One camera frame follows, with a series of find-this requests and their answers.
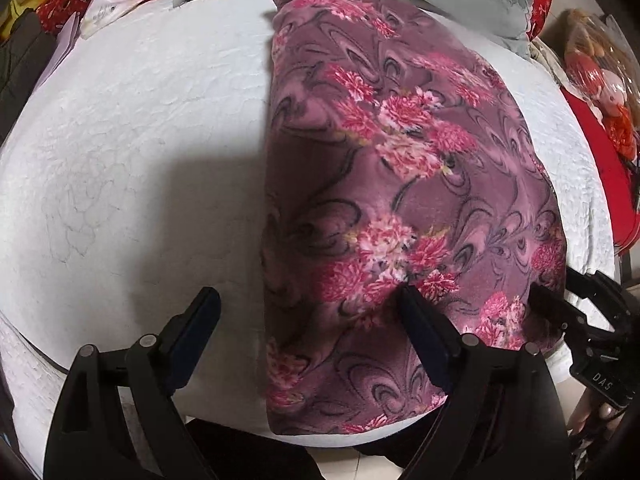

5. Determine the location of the lavender paper sheet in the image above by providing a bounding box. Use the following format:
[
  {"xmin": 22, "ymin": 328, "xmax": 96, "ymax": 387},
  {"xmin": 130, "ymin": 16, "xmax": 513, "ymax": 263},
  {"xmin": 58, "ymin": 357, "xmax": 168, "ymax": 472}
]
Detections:
[{"xmin": 37, "ymin": 10, "xmax": 83, "ymax": 86}]

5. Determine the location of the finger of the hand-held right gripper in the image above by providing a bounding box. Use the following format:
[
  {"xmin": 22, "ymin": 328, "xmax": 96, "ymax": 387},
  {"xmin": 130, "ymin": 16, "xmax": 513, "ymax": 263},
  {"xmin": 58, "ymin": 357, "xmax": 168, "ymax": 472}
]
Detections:
[
  {"xmin": 566, "ymin": 267, "xmax": 633, "ymax": 332},
  {"xmin": 529, "ymin": 285, "xmax": 588, "ymax": 335}
]

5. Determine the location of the person's right hand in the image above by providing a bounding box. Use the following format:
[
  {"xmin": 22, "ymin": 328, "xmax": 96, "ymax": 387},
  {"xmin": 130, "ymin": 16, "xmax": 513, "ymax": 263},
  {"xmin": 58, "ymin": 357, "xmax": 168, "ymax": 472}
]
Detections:
[{"xmin": 567, "ymin": 392, "xmax": 622, "ymax": 436}]

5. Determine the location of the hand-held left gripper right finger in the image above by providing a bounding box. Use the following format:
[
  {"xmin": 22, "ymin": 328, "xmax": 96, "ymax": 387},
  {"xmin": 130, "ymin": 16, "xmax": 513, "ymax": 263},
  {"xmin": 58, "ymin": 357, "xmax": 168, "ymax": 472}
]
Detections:
[{"xmin": 397, "ymin": 284, "xmax": 571, "ymax": 480}]

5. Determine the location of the red bag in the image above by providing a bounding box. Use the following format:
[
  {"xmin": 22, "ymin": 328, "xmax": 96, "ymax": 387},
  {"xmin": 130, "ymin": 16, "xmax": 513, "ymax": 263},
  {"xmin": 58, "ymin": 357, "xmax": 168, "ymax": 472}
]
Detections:
[{"xmin": 560, "ymin": 85, "xmax": 640, "ymax": 251}]

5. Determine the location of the white quilted bedspread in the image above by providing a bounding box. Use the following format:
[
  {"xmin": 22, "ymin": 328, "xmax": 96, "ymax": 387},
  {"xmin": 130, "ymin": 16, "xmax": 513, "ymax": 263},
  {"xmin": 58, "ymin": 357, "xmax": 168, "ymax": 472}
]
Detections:
[{"xmin": 0, "ymin": 0, "xmax": 623, "ymax": 478}]

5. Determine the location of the dark green garment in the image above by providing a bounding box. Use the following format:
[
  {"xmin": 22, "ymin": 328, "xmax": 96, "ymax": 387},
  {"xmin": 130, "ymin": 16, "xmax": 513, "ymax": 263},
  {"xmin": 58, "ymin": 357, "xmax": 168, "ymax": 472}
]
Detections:
[{"xmin": 0, "ymin": 7, "xmax": 56, "ymax": 141}]

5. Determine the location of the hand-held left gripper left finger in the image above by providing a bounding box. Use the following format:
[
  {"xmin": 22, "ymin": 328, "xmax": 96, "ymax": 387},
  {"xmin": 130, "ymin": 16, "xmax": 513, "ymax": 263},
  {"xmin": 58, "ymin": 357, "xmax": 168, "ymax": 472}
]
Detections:
[{"xmin": 44, "ymin": 286, "xmax": 222, "ymax": 480}]

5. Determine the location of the yellow cloth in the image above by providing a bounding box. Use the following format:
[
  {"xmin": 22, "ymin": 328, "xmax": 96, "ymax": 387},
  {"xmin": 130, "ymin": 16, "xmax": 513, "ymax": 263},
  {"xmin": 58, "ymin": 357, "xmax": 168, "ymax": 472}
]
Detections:
[{"xmin": 0, "ymin": 0, "xmax": 41, "ymax": 31}]

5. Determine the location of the purple floral fleece cloth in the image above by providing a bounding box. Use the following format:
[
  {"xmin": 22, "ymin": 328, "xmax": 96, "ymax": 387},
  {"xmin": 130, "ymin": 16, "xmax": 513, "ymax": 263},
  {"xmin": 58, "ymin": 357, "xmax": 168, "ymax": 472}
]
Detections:
[{"xmin": 260, "ymin": 0, "xmax": 568, "ymax": 436}]

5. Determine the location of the doll in clear packaging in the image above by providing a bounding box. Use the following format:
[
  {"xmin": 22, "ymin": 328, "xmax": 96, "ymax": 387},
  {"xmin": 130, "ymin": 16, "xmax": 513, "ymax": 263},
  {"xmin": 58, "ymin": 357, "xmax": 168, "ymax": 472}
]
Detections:
[{"xmin": 562, "ymin": 7, "xmax": 640, "ymax": 161}]

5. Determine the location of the white paper sheet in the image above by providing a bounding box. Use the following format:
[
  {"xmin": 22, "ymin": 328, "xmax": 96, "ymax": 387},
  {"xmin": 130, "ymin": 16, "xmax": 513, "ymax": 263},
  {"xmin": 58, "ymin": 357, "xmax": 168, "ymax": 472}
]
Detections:
[{"xmin": 80, "ymin": 0, "xmax": 146, "ymax": 38}]

